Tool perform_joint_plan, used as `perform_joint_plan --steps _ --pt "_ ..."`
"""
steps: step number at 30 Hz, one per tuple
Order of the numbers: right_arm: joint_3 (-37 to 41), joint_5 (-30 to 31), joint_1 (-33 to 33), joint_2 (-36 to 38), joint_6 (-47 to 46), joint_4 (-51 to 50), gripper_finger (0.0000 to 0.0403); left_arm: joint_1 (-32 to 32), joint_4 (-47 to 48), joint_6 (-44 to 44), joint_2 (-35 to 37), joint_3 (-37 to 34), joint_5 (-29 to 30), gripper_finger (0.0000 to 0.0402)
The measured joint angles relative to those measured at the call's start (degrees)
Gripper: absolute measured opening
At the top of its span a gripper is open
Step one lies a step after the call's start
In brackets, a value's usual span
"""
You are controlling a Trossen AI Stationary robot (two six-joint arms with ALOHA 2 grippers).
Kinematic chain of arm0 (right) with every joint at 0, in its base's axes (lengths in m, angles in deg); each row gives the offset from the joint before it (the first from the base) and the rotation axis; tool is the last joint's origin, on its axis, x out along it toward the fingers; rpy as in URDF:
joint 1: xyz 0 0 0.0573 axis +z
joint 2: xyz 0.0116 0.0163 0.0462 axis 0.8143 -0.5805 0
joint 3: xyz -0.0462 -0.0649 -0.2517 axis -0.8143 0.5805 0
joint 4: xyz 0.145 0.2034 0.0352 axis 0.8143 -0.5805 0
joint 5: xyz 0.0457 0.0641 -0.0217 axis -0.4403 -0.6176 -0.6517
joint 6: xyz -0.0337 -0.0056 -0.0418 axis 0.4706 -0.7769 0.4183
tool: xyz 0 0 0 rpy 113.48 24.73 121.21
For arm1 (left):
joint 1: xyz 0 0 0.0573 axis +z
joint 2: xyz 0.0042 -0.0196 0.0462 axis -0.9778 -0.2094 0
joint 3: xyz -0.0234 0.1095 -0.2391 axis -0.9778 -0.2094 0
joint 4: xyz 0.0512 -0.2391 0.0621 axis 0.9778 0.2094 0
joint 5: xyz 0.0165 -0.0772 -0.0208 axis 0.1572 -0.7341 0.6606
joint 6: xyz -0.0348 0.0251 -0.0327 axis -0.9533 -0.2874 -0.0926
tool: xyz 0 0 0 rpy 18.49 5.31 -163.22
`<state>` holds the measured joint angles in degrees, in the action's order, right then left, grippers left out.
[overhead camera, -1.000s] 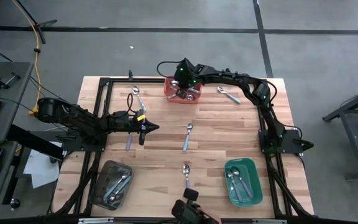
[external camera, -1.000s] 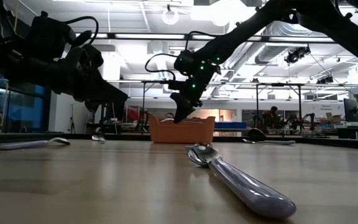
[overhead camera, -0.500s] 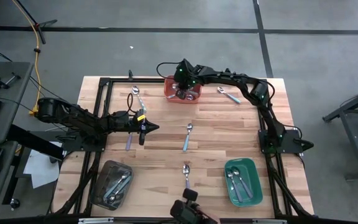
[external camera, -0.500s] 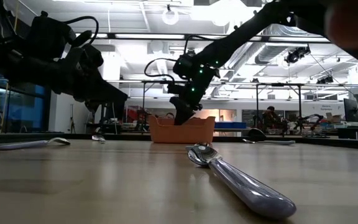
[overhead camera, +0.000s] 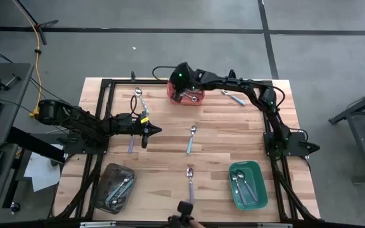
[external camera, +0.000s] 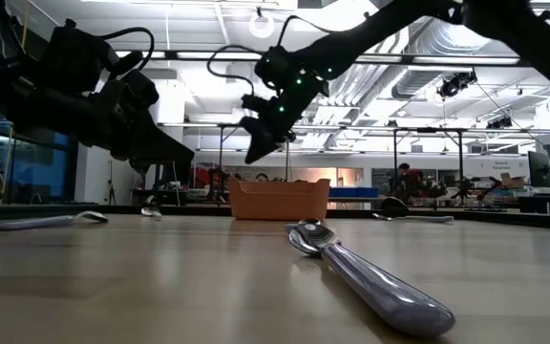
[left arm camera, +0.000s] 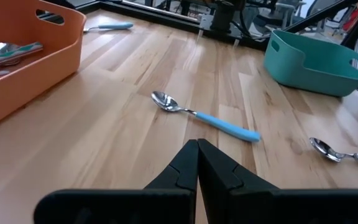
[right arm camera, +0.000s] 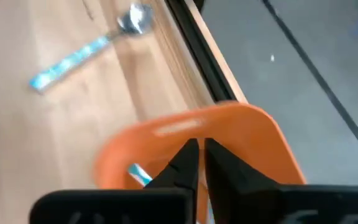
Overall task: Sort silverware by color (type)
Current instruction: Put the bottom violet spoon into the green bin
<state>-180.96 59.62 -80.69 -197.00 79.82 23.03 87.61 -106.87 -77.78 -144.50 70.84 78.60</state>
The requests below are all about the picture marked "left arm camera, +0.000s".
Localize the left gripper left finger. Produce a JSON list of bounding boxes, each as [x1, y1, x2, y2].
[[33, 139, 199, 224]]

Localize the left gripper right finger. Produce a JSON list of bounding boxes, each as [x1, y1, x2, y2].
[[198, 138, 358, 224]]

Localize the spoon with lavender handle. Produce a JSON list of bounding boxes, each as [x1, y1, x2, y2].
[[309, 137, 358, 167]]

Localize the spoon with light blue handle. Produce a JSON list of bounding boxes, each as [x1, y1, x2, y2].
[[151, 90, 262, 143], [83, 21, 134, 33]]

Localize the spoon with teal patterned handle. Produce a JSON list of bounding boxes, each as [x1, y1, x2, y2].
[[0, 42, 44, 68], [0, 42, 21, 58]]

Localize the green plastic bin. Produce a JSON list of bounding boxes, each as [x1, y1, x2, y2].
[[263, 29, 358, 97]]

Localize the orange plastic bin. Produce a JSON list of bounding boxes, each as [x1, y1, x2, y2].
[[0, 0, 87, 129]]

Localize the grey office chair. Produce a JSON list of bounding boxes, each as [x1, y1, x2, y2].
[[277, 1, 306, 29]]

